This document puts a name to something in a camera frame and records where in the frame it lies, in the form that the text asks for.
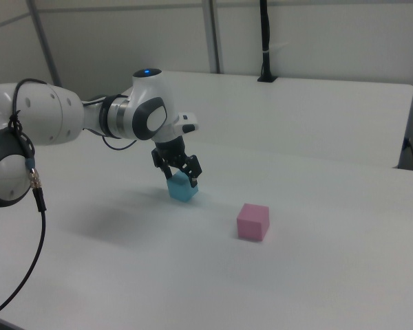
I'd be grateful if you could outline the grey partition post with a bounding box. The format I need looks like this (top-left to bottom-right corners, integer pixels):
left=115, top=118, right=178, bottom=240
left=202, top=0, right=224, bottom=74
left=26, top=0, right=62, bottom=87

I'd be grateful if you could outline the pink cube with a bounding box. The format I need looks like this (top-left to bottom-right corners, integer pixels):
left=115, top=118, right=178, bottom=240
left=236, top=202, right=271, bottom=243

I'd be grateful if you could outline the thin dark blue cable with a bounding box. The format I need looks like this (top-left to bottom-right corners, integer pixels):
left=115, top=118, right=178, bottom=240
left=102, top=135, right=139, bottom=151

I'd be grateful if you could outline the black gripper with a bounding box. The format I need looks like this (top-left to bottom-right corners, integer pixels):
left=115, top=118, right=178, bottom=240
left=151, top=134, right=204, bottom=189

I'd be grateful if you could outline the blue cube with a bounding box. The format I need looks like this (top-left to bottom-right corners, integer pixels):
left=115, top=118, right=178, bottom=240
left=166, top=171, right=199, bottom=202

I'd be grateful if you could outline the black clamp pole mount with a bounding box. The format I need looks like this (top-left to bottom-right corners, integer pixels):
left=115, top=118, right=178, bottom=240
left=257, top=0, right=279, bottom=83

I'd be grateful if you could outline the black cable with metal connector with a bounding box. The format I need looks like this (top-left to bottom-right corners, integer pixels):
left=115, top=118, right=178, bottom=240
left=0, top=78, right=58, bottom=322

